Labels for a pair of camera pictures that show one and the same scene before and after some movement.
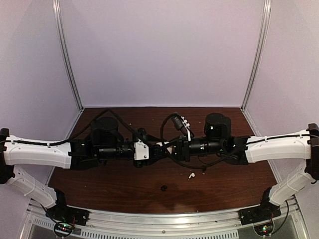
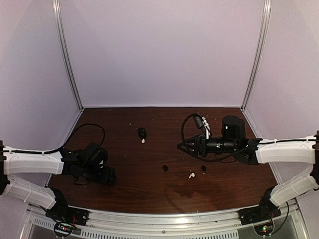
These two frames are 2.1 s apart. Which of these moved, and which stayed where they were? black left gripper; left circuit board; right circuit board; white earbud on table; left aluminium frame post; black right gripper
Moved: black left gripper; black right gripper
Stayed: left circuit board; left aluminium frame post; white earbud on table; right circuit board
